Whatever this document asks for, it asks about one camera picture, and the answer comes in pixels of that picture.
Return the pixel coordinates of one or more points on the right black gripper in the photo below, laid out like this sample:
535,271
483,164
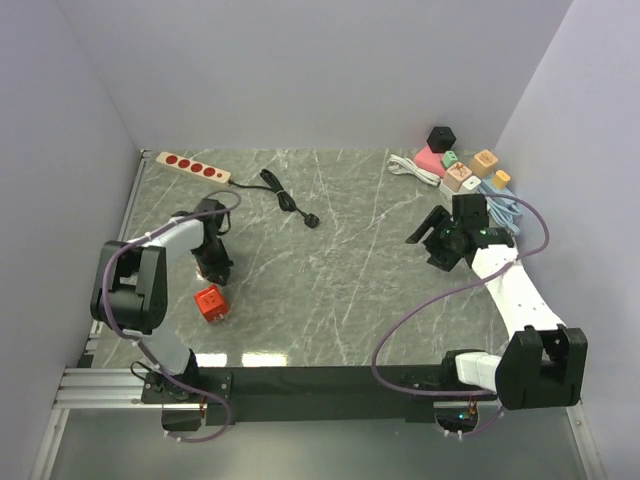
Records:
438,218

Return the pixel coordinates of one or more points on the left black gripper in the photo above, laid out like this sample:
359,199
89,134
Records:
219,268

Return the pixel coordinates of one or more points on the red cube plug adapter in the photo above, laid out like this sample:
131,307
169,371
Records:
211,304

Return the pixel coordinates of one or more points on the beige red power strip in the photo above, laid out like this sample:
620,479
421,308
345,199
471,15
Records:
193,168

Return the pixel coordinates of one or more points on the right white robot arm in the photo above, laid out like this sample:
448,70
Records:
544,362

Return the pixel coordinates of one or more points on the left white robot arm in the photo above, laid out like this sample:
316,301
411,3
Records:
130,292

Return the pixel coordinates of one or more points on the white charger plug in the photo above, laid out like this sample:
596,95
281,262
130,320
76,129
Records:
470,185

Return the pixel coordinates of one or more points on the green plug adapter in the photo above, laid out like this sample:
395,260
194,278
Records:
448,159

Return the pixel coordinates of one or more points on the yellow plug adapter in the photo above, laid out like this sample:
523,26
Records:
501,179

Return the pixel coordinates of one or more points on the white usb power strip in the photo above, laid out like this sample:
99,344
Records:
447,191

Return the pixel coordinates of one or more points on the beige pink cube adapter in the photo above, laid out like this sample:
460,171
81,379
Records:
456,175

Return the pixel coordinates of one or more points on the pink power strip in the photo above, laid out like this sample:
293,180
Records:
429,161

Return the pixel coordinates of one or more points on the blue power strip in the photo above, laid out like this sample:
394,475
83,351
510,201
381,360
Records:
502,208

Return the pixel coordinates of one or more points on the orange cube adapter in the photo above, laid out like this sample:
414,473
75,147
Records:
483,163

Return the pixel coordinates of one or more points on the black cube adapter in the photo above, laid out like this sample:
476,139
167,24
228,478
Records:
441,139

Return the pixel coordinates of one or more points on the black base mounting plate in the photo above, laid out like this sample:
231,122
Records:
332,393

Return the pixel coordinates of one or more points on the aluminium rail frame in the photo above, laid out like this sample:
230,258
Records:
86,388

